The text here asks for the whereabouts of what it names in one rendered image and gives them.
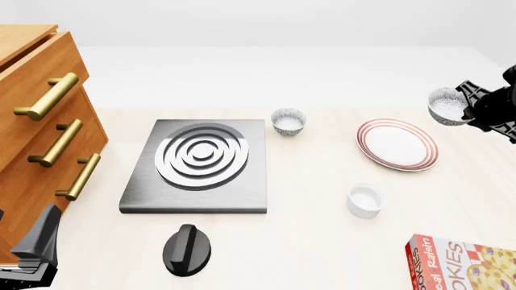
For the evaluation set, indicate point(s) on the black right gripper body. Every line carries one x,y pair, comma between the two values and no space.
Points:
498,104

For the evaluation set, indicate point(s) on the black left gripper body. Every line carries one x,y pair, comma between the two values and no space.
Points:
28,272

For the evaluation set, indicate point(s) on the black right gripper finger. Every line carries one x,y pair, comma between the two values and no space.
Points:
472,90
500,131

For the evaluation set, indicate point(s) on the patterned black white bowl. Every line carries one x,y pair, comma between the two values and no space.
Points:
288,122
443,104

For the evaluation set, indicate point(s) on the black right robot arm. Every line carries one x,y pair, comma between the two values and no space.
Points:
510,75

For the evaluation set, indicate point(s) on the white plate with red rings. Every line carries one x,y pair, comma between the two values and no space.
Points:
397,145

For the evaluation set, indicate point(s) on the flat stove plate with rings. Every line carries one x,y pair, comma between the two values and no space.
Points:
141,193

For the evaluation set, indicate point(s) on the red cookies box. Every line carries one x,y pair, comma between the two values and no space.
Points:
443,266

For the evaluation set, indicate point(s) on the small wooden drawer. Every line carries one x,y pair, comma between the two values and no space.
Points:
50,184

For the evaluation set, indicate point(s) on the middle wooden drawer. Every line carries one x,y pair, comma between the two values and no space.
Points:
48,139

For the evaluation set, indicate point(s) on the large wooden drawer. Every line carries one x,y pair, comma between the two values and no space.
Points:
17,90

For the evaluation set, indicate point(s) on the round black stove knob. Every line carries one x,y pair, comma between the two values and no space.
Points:
186,253

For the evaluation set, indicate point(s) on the small white ramekin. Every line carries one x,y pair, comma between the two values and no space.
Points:
364,201

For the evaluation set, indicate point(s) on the wooden cabinet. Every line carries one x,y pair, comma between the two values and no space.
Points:
20,34

